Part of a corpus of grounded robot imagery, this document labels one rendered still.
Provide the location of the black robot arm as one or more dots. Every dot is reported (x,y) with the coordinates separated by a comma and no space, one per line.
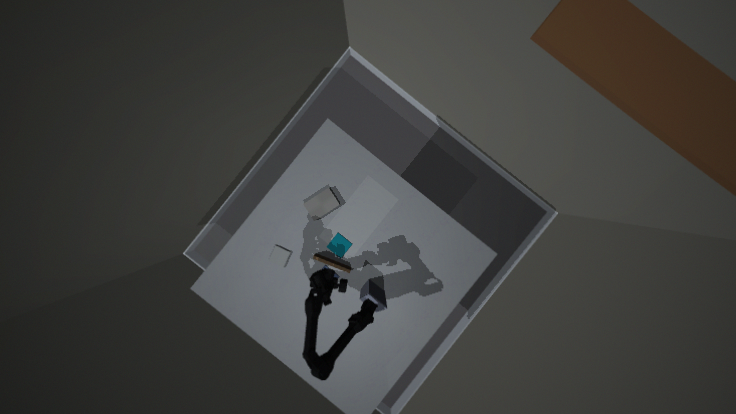
(322,366)

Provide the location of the brown wooden bar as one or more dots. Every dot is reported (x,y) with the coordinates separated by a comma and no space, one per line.
(331,262)

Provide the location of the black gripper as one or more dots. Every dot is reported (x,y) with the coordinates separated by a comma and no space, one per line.
(342,285)

